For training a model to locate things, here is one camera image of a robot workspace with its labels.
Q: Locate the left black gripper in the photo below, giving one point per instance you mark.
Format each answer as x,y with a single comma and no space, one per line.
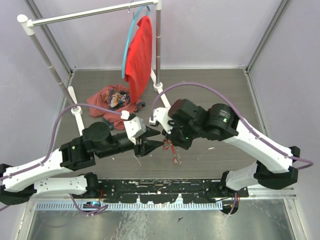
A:
148,146

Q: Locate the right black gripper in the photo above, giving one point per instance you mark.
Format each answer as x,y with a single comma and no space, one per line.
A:
184,144

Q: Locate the red handled keyring with keys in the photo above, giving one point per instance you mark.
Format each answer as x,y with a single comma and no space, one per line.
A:
168,146

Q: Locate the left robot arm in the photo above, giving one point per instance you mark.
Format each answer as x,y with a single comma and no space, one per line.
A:
39,177

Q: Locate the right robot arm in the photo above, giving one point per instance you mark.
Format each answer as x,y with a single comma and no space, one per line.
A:
273,167

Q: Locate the dark red printed shirt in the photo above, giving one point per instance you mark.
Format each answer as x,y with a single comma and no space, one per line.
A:
115,98

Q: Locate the bright red shirt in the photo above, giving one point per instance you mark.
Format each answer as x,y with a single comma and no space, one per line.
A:
138,62

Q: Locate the small electronics board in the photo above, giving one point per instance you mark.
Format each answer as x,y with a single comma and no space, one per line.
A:
92,205

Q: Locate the blue clothes hanger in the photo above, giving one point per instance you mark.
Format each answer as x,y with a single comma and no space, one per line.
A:
129,35

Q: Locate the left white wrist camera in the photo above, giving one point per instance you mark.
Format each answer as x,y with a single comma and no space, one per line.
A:
134,126

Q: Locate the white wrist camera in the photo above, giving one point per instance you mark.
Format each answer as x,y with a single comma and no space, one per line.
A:
160,117
134,126

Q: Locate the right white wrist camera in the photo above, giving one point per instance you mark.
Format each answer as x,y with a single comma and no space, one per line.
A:
160,117

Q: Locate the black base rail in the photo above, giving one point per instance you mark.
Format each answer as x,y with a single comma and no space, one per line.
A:
160,191

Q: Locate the grey cable duct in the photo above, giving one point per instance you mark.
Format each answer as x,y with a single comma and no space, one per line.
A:
175,206

